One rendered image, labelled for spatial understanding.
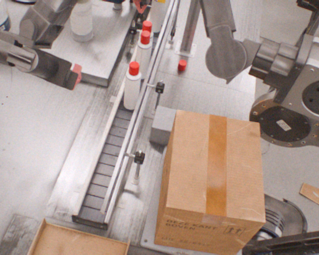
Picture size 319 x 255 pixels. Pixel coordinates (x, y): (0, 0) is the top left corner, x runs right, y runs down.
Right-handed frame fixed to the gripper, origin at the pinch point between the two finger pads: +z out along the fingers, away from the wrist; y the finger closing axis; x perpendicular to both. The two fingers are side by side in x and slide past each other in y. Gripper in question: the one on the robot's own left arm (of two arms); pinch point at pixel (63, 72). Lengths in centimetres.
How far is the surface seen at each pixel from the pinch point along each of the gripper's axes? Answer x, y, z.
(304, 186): 14, -104, 142
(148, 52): -17.0, -11.2, 34.1
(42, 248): 49, -11, 4
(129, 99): 0.8, -12.1, 29.7
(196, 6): -42, -19, 49
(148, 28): -24.8, -8.6, 32.8
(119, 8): -34, 15, 63
